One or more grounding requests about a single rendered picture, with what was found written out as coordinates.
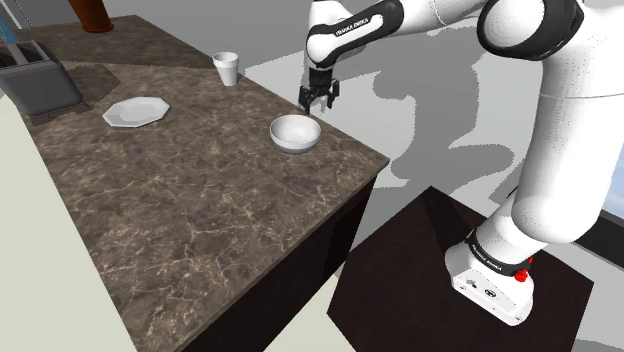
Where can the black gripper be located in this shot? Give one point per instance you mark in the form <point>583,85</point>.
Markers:
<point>319,82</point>

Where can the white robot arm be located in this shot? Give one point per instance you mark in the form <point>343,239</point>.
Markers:
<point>570,146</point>

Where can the white bowl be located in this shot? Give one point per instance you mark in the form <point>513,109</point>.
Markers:
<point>295,132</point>

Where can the white cup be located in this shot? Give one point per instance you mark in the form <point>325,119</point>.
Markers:
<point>227,68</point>

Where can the white octagonal plate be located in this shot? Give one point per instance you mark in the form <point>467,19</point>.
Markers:
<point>136,111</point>

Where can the dark kitchen counter cabinet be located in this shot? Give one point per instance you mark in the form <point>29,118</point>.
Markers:
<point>292,282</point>

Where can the dark robot stand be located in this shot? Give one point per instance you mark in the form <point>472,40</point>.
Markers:
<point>404,273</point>

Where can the brown vase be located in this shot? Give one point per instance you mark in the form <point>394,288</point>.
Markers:
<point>91,14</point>

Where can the grey toaster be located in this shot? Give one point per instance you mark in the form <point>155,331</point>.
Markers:
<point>36,80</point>

